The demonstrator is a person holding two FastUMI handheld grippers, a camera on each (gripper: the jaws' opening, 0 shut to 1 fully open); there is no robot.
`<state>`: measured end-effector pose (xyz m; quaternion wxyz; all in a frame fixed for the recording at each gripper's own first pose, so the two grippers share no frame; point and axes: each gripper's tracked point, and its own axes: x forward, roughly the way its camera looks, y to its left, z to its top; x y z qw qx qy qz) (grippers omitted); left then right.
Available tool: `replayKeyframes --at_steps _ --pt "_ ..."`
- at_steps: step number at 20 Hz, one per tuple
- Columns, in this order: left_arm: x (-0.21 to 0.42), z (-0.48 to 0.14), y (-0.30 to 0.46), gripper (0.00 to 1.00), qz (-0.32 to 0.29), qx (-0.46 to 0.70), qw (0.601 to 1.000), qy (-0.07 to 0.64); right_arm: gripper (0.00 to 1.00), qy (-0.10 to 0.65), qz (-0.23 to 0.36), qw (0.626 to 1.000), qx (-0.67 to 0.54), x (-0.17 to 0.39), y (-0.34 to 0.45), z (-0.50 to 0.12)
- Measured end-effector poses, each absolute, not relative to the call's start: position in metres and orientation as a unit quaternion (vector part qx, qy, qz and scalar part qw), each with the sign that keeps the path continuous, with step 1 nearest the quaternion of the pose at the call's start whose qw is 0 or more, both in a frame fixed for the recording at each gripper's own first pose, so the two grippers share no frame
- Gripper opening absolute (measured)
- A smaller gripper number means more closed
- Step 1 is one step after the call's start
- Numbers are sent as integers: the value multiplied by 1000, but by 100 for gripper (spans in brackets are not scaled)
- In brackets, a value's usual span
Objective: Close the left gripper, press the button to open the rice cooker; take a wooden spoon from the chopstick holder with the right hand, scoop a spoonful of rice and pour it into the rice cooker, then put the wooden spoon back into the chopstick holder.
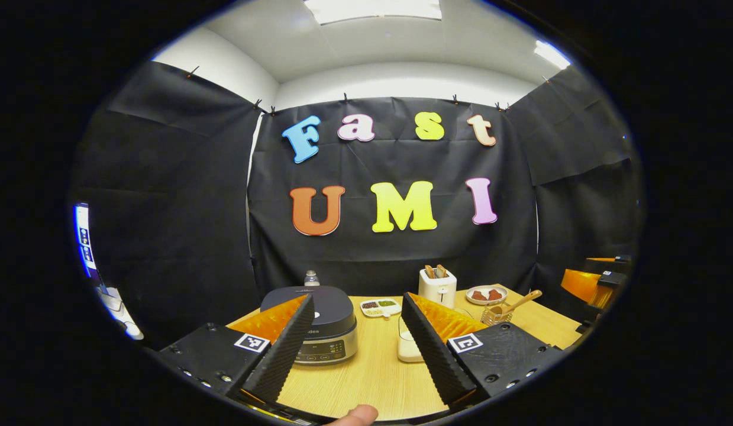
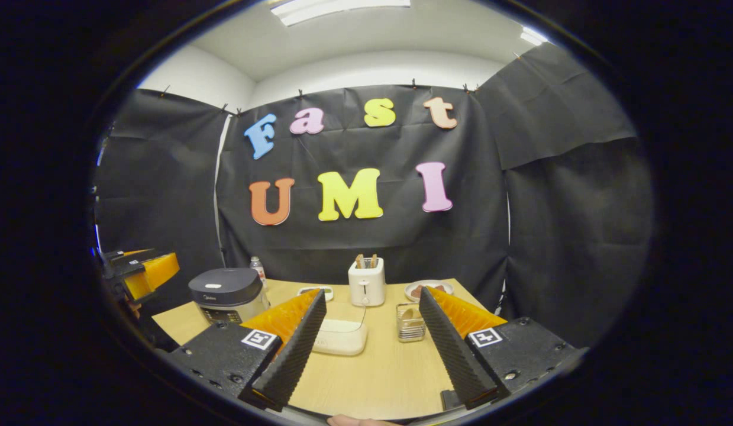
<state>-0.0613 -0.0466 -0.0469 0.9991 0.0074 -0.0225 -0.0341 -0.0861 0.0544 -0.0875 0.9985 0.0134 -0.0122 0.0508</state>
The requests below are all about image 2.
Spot white round plate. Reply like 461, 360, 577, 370
404, 279, 455, 302

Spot dark grey rice cooker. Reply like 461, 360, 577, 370
188, 267, 270, 325

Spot clear wire chopstick holder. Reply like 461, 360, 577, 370
396, 302, 427, 343

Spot small ceiling light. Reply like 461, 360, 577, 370
520, 25, 549, 47

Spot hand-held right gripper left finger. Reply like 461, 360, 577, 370
171, 288, 328, 412

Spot black backdrop cloth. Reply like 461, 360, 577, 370
94, 43, 655, 350

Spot white toaster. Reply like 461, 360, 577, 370
348, 257, 386, 307

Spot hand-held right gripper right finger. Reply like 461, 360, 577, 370
419, 286, 580, 411

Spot ceiling light panel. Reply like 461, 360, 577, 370
270, 0, 412, 27

